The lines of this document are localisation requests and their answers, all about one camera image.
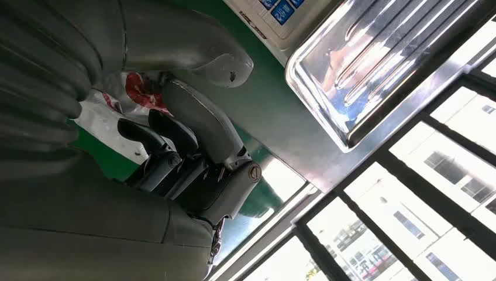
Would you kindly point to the black window frame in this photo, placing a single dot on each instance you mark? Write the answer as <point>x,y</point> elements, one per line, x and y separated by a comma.
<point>445,211</point>

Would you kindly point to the stainless steel weighing tray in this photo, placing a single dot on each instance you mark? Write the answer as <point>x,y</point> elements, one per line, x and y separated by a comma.
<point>368,77</point>

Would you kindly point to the white electronic scale body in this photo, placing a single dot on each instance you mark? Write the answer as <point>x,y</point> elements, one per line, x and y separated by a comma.
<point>255,23</point>

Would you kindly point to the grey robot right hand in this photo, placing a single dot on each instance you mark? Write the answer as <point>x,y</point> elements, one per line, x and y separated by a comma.
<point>97,225</point>

